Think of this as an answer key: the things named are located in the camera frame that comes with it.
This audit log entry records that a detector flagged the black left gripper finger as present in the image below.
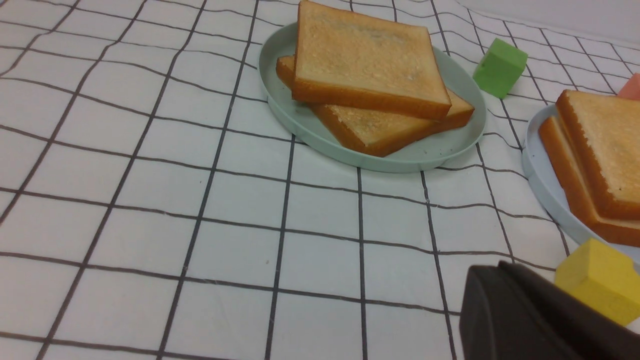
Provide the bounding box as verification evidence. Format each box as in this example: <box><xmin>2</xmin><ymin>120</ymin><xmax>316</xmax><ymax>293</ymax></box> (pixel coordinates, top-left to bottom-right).
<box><xmin>459</xmin><ymin>260</ymin><xmax>640</xmax><ymax>360</ymax></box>

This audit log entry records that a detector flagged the toast slice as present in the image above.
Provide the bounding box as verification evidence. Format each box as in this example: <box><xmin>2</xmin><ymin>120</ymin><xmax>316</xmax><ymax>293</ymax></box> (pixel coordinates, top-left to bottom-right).
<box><xmin>538</xmin><ymin>116</ymin><xmax>640</xmax><ymax>248</ymax></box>
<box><xmin>276</xmin><ymin>55</ymin><xmax>475</xmax><ymax>158</ymax></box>
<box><xmin>290</xmin><ymin>0</ymin><xmax>452</xmax><ymax>120</ymax></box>
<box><xmin>555</xmin><ymin>89</ymin><xmax>640</xmax><ymax>221</ymax></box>

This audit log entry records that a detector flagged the yellow cube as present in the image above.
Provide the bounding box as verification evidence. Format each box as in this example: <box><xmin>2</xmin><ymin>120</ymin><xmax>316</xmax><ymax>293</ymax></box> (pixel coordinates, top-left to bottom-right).
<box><xmin>554</xmin><ymin>238</ymin><xmax>640</xmax><ymax>327</ymax></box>

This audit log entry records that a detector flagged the light blue plate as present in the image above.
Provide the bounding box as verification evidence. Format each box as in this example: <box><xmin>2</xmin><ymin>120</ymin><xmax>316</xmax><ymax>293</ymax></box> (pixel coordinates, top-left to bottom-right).
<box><xmin>522</xmin><ymin>104</ymin><xmax>640</xmax><ymax>271</ymax></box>

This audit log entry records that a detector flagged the pale green plate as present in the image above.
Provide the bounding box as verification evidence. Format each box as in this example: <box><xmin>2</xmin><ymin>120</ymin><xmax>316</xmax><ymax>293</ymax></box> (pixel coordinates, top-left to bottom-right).
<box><xmin>258</xmin><ymin>22</ymin><xmax>487</xmax><ymax>173</ymax></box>

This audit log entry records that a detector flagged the green cube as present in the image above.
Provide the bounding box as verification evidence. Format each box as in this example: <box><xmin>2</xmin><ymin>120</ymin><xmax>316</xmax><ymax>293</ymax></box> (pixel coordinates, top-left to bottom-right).
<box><xmin>472</xmin><ymin>38</ymin><xmax>528</xmax><ymax>100</ymax></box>

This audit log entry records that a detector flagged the orange-red cube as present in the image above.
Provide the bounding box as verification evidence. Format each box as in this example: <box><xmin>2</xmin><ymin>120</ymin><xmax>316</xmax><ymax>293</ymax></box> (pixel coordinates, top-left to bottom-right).
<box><xmin>616</xmin><ymin>72</ymin><xmax>640</xmax><ymax>101</ymax></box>

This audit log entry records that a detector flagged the white checkered tablecloth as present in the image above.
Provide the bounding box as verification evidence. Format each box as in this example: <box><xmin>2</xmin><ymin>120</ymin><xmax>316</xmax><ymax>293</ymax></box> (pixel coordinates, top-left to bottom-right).
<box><xmin>0</xmin><ymin>0</ymin><xmax>639</xmax><ymax>360</ymax></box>

